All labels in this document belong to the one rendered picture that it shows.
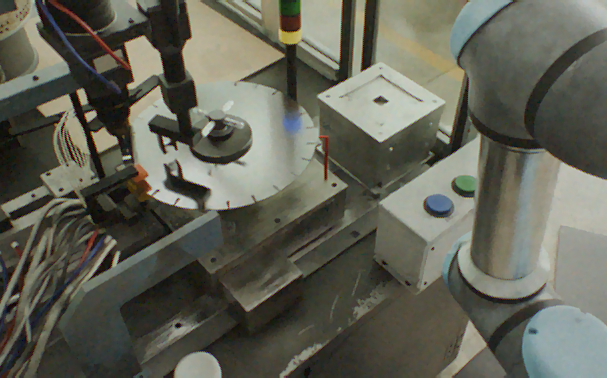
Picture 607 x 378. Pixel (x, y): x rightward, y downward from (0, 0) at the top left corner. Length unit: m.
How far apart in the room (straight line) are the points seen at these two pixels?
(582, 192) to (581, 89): 1.97
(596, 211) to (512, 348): 1.61
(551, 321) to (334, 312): 0.38
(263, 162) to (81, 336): 0.38
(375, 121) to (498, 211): 0.50
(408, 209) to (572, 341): 0.33
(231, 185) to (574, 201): 1.66
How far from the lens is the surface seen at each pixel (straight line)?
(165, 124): 1.00
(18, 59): 1.64
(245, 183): 0.99
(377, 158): 1.17
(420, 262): 1.04
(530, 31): 0.56
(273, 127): 1.08
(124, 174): 1.00
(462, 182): 1.07
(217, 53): 1.64
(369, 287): 1.11
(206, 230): 0.89
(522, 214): 0.73
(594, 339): 0.86
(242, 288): 1.02
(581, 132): 0.52
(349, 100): 1.23
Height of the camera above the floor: 1.65
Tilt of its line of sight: 45 degrees down
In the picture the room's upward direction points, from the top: 1 degrees counter-clockwise
